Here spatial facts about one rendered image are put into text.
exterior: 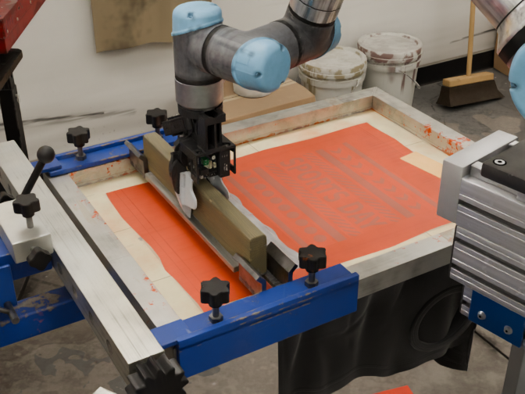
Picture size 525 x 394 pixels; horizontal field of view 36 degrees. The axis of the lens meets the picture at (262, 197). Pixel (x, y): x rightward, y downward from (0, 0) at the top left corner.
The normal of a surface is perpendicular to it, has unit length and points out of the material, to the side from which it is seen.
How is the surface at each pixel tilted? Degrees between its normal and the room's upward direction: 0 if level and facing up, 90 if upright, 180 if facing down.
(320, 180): 0
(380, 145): 0
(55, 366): 0
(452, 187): 90
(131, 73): 90
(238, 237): 90
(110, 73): 90
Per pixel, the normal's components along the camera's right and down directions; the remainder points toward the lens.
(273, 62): 0.74, 0.35
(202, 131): -0.86, 0.26
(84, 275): 0.00, -0.86
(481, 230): -0.73, 0.35
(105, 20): 0.15, 0.53
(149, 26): 0.58, 0.40
